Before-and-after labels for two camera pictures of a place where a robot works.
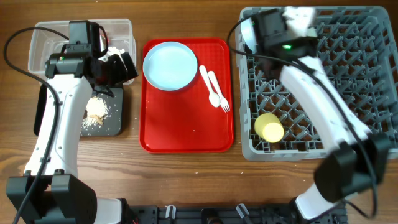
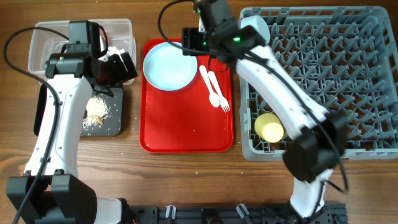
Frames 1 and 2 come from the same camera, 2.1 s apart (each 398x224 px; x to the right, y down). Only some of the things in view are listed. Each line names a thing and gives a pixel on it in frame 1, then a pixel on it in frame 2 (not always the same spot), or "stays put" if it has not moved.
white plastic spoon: (214, 98) stays put
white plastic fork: (224, 102) stays put
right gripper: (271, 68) → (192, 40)
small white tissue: (112, 50) stays put
